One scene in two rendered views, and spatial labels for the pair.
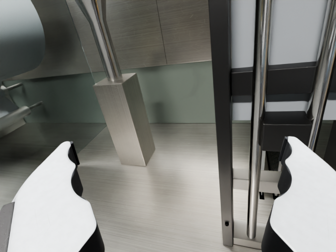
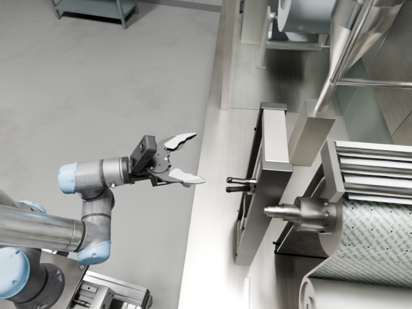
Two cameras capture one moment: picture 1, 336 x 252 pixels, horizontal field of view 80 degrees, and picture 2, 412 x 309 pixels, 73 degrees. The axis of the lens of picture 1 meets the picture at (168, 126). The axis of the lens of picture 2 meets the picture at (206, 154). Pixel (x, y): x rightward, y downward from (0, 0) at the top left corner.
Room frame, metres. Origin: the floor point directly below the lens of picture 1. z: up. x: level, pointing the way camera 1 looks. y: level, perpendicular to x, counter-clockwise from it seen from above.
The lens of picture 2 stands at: (0.00, -0.42, 1.82)
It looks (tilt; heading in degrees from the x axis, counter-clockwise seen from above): 53 degrees down; 73
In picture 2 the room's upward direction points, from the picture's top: straight up
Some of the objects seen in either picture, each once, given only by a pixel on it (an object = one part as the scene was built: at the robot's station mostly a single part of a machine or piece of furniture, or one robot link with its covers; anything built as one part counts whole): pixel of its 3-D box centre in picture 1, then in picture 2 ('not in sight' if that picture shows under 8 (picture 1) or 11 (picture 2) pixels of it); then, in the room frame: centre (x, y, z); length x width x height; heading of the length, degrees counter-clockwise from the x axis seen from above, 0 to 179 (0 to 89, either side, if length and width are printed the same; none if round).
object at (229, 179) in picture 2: not in sight; (239, 181); (0.14, -0.18, 1.36); 0.05 x 0.01 x 0.01; 157
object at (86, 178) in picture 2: not in sight; (84, 177); (-0.19, 0.03, 1.21); 0.11 x 0.08 x 0.09; 174
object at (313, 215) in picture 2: not in sight; (312, 214); (0.25, -0.27, 1.33); 0.06 x 0.06 x 0.06; 67
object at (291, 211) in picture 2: not in sight; (280, 211); (0.20, -0.24, 1.33); 0.06 x 0.03 x 0.03; 157
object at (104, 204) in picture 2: not in sight; (97, 201); (-0.19, 0.01, 1.12); 0.11 x 0.08 x 0.11; 84
